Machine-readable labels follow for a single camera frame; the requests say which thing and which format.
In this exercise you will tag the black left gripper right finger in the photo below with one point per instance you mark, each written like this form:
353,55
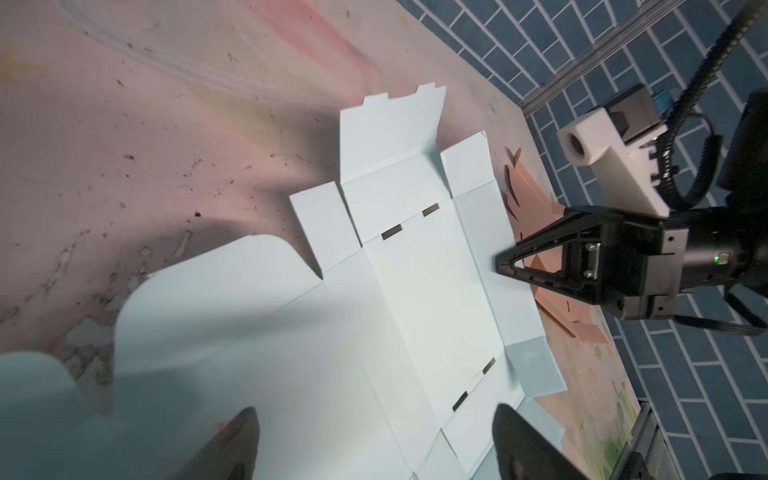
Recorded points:
523,453

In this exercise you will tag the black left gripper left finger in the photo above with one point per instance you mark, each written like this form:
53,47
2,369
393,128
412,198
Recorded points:
230,454

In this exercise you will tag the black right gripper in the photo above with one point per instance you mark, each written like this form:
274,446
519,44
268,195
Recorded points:
636,265

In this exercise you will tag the light blue paper box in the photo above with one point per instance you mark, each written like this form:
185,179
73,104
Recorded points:
387,360

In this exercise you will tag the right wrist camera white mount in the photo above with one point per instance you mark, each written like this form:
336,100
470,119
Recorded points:
616,141

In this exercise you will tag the aluminium corner post right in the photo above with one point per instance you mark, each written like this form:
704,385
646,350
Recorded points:
642,19

